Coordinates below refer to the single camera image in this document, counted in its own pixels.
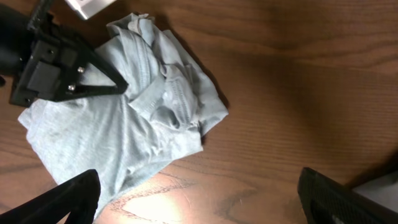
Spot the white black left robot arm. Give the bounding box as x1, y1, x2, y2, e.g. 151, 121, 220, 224
1, 0, 128, 108

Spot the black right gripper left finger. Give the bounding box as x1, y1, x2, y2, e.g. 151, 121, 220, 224
1, 169, 101, 224

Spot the light blue t-shirt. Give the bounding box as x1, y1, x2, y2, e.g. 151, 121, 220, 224
18, 14, 228, 212

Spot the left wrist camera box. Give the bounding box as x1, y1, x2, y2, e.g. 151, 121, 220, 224
65, 0, 116, 20

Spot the grey garment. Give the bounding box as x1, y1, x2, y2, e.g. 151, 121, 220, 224
353, 171, 398, 212

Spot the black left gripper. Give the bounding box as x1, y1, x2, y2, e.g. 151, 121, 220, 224
9, 40, 128, 108

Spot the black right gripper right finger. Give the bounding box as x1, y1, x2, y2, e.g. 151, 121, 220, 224
297, 167, 397, 224

